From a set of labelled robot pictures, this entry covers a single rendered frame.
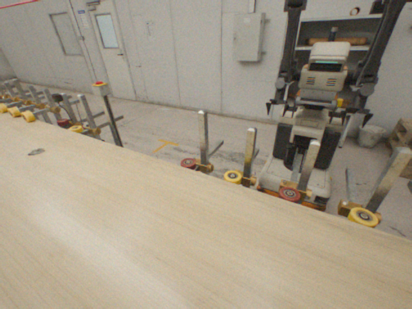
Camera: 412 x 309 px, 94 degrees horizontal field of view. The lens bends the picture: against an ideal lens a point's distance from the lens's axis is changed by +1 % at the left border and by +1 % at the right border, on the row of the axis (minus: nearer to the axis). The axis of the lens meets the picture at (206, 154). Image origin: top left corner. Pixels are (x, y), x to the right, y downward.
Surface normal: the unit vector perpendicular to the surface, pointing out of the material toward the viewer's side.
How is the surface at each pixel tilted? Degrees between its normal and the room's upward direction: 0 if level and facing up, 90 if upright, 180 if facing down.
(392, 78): 90
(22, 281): 0
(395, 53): 90
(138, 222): 0
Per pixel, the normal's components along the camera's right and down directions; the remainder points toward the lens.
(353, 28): -0.48, 0.49
